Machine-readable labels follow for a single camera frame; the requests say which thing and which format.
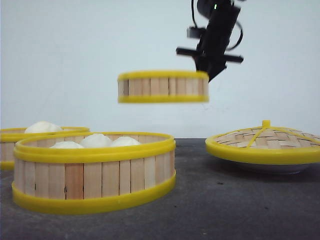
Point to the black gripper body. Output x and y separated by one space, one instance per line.
214 43

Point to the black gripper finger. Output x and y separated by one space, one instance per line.
213 72
201 64

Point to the bamboo steamer basket with buns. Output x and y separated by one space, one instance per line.
163 86

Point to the yellow woven bamboo steamer lid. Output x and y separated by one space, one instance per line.
266 145

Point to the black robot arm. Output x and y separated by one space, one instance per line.
236 31

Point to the white plate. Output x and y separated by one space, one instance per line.
275 169

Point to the white steamed bun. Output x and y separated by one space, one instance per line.
66 145
96 140
124 141
43 127

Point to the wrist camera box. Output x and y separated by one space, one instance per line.
195 32

